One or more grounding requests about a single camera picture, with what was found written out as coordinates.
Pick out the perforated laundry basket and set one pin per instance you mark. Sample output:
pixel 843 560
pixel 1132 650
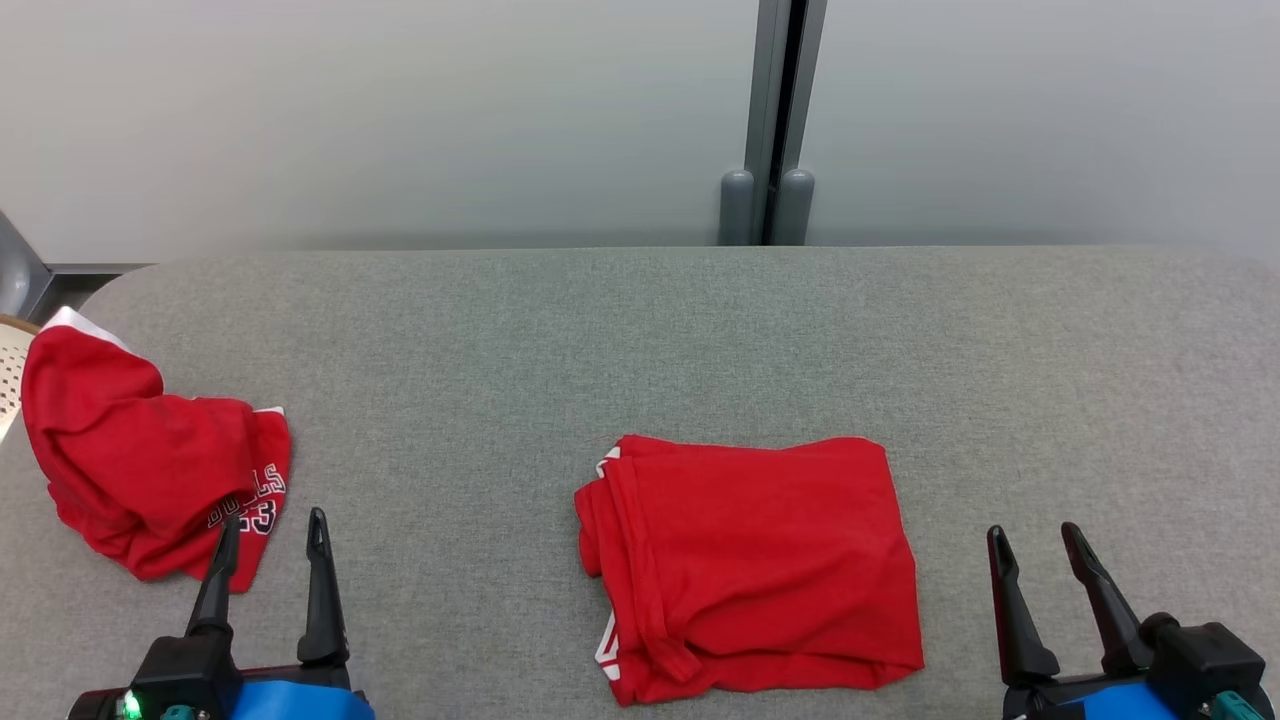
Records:
pixel 12 370

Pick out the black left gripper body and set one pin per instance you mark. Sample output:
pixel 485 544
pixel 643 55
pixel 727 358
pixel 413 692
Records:
pixel 185 670

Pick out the blue wrist camera cover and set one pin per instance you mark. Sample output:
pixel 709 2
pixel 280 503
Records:
pixel 1110 705
pixel 300 702

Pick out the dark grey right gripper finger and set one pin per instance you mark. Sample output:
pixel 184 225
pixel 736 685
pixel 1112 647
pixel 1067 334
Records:
pixel 1025 650
pixel 1120 640

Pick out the red printed basketball jersey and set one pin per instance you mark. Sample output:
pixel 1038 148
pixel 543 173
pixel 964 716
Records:
pixel 130 460

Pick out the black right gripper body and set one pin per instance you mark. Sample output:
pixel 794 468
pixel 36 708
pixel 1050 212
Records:
pixel 1210 660

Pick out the grey partition end post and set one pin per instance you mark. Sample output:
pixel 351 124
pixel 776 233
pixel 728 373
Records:
pixel 20 270

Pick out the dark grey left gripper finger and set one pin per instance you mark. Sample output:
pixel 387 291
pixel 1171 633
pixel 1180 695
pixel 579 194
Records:
pixel 213 610
pixel 322 620

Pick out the blue right wrist camera cover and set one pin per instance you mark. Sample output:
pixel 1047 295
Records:
pixel 1110 705

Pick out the blue left wrist camera cover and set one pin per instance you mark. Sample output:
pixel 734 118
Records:
pixel 300 702

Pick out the grey double partition post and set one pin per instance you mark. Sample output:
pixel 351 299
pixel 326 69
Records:
pixel 770 100

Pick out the red shirt with white sleeves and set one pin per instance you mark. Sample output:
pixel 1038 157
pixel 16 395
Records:
pixel 760 560

